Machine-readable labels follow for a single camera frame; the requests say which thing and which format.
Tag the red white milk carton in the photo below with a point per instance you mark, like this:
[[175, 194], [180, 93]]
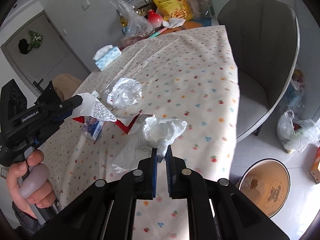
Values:
[[92, 107]]

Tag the clear plastic bag with trash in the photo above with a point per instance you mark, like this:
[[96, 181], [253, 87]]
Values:
[[294, 134]]

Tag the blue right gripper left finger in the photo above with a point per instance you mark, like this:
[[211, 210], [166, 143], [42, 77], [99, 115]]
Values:
[[153, 171]]

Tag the small brown cardboard box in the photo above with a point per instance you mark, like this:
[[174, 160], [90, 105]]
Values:
[[255, 184]]

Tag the orange cardboard carry box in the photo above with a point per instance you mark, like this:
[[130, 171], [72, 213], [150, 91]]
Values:
[[315, 169]]

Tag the grey upholstered chair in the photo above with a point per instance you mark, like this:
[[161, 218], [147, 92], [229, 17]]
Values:
[[264, 37]]

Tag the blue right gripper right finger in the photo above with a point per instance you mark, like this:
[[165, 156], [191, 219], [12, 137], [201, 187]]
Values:
[[170, 168]]

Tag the blue tissue box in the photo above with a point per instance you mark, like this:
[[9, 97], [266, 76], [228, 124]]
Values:
[[106, 56]]

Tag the round tan trash bin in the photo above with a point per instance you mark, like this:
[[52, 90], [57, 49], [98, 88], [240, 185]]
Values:
[[274, 189]]

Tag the red apple-shaped jar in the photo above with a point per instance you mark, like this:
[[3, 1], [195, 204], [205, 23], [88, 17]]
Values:
[[155, 19]]

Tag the white tissue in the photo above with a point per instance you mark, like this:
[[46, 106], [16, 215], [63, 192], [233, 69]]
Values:
[[152, 133]]

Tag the yellow snack bag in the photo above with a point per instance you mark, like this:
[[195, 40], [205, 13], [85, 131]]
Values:
[[173, 9]]

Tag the clear crumpled plastic wrap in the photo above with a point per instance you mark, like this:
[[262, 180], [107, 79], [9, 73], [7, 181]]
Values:
[[122, 93]]

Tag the clear plastic bag on table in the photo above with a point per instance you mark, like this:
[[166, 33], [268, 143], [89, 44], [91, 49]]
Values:
[[138, 27]]

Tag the dotted white tablecloth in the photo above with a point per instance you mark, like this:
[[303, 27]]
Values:
[[189, 75]]

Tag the white plastic bag by wall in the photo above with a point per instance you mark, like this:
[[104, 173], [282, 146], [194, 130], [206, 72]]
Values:
[[294, 96]]

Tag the clear glass jar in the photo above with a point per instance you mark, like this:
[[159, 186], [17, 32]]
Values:
[[199, 9]]

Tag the grey door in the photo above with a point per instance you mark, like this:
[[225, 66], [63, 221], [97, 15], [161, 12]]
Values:
[[40, 65]]

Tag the person's left hand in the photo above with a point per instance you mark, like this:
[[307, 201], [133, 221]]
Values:
[[29, 186]]

